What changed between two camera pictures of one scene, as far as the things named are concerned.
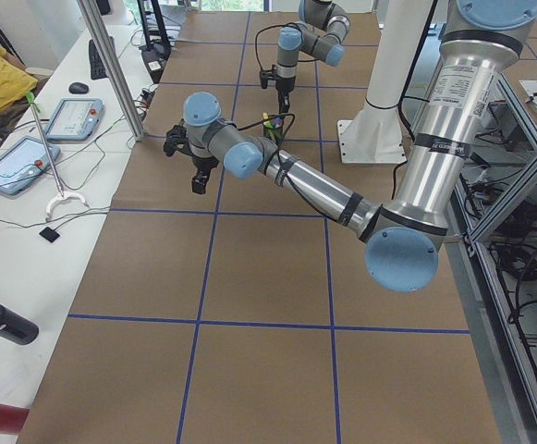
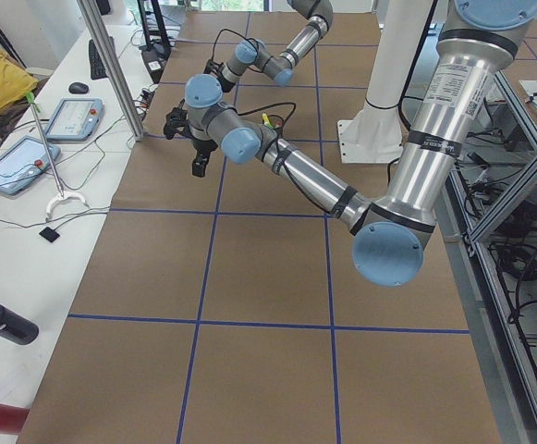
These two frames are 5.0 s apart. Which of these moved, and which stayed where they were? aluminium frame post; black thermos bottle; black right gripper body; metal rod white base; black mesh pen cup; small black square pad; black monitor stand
Moved: black right gripper body
Stayed: metal rod white base; black thermos bottle; aluminium frame post; small black square pad; black mesh pen cup; black monitor stand
